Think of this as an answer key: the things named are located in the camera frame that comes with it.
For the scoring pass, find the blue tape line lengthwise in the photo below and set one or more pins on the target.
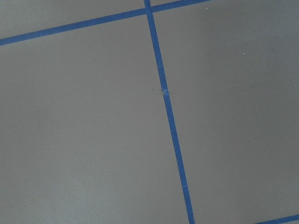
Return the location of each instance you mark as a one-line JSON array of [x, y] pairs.
[[169, 111]]

